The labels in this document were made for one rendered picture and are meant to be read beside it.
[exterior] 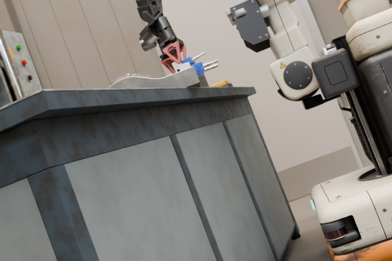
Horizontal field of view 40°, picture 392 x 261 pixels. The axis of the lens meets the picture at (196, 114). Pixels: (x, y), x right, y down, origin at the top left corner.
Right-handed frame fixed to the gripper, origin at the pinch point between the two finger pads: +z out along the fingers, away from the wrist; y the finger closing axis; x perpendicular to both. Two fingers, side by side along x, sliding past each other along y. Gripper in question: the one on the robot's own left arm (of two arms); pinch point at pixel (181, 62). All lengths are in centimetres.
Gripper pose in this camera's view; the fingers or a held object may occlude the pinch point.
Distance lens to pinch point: 210.8
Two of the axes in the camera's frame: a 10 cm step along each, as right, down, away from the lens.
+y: -3.5, -0.9, -9.3
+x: 8.3, -4.9, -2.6
